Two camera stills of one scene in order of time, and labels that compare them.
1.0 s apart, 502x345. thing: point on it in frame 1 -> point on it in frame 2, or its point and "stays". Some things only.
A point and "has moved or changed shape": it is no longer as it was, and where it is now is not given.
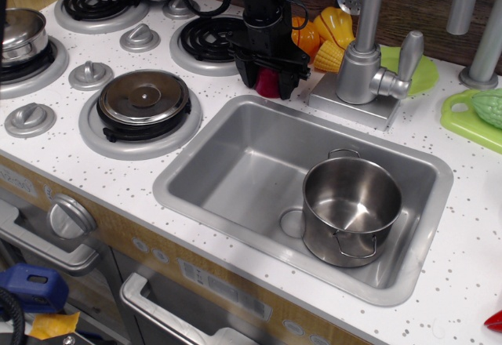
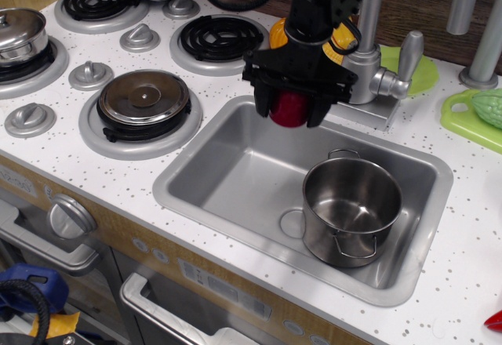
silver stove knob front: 30,120 stays
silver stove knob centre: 141,38 stays
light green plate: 426,77 stays
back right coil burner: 200,45 stays
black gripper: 264,41 -> 303,63
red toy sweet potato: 267,84 has moved or changed shape
